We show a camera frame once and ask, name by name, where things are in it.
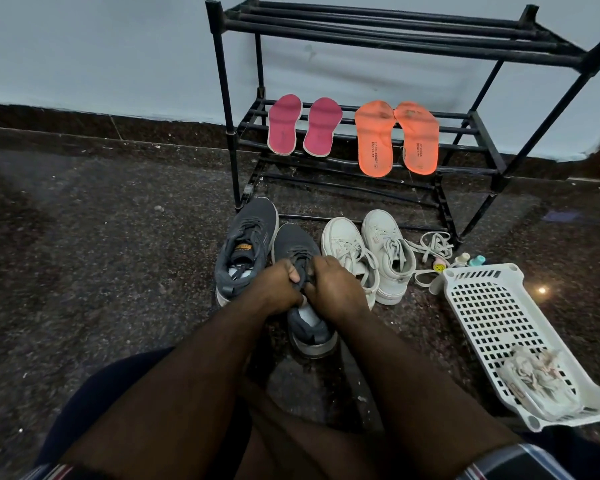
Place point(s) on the person's bare leg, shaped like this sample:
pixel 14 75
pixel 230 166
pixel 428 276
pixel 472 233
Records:
pixel 300 444

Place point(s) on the white crumpled cloth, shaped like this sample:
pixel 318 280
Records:
pixel 537 382

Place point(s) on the pink shoe insole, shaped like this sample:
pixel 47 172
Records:
pixel 283 123
pixel 322 126

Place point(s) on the person's right forearm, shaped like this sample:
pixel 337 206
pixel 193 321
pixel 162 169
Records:
pixel 420 389

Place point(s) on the person's left plaid sleeve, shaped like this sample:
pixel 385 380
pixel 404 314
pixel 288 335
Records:
pixel 60 472

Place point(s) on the small white bottle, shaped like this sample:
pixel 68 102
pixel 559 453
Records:
pixel 462 258

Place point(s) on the person's left forearm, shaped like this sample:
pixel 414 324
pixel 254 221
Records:
pixel 190 389

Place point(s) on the person's plaid sleeve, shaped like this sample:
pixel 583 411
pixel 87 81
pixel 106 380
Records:
pixel 60 472
pixel 520 464

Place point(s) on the black metal shoe rack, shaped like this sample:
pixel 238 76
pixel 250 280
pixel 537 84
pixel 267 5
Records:
pixel 380 32

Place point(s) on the person's right plaid sleeve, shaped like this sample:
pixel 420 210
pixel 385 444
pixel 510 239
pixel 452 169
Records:
pixel 520 464

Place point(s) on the orange shoe insole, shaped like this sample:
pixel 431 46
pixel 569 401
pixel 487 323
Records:
pixel 375 139
pixel 420 139

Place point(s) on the person's left hand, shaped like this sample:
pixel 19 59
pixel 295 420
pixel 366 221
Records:
pixel 275 290

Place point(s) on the person's left thumb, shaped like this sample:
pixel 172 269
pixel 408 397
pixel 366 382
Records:
pixel 291 272

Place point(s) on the person's right hand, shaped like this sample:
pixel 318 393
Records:
pixel 337 290

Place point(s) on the dark blue shorts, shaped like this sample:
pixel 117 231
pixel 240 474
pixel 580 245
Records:
pixel 105 389

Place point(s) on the small teal bottle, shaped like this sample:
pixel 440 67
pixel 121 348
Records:
pixel 477 261

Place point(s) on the white sneaker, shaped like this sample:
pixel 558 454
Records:
pixel 344 239
pixel 387 267

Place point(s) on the grey sneaker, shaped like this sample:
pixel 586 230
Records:
pixel 314 335
pixel 252 229

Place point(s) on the person's right thumb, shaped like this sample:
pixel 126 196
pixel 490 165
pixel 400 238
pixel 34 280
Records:
pixel 312 272

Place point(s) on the small yellow smiley bottle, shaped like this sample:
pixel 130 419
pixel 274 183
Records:
pixel 439 265

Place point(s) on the white shoelaces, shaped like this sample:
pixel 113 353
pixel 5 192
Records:
pixel 434 242

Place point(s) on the white plastic basket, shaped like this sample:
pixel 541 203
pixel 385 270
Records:
pixel 485 314

